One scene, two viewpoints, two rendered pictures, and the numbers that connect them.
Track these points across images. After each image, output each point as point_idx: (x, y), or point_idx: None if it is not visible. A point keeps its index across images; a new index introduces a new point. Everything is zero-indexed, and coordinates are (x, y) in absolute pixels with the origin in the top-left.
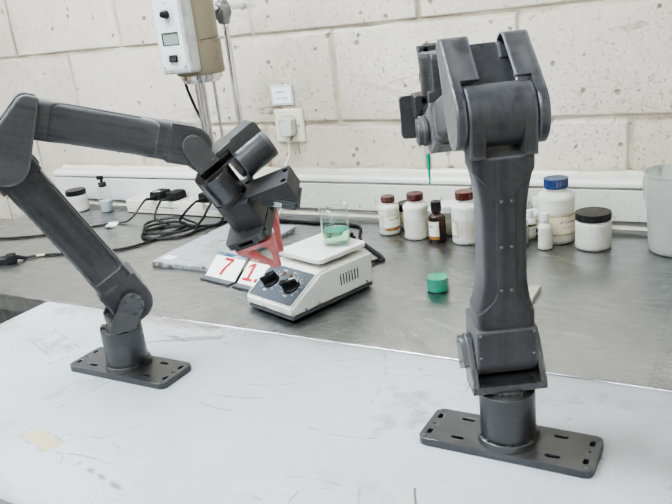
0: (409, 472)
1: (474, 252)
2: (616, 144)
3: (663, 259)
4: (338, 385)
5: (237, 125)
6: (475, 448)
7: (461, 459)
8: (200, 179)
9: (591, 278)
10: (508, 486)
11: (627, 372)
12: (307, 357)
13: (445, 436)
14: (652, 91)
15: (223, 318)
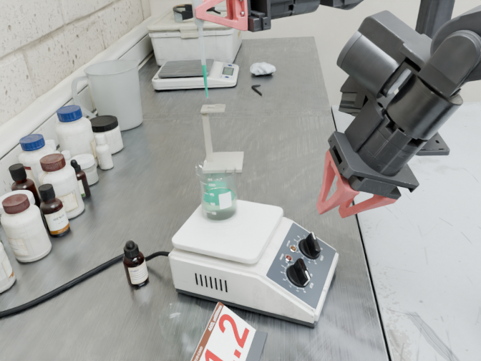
0: (476, 152)
1: (110, 199)
2: (25, 78)
3: (144, 125)
4: (423, 198)
5: (382, 23)
6: (440, 136)
7: (447, 142)
8: (454, 98)
9: (182, 142)
10: (452, 130)
11: (321, 120)
12: (397, 228)
13: (440, 144)
14: (26, 22)
15: (363, 342)
